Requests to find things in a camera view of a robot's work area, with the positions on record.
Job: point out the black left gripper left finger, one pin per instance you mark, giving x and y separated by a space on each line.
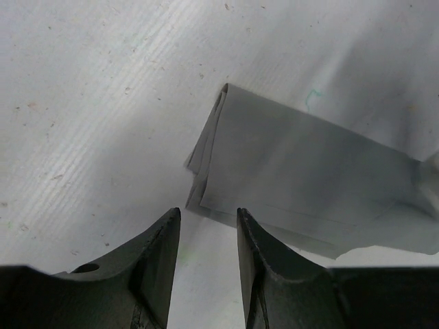
129 287

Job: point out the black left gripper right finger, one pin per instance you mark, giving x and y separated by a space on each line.
279 287

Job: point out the grey underwear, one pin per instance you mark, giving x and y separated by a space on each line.
321 187

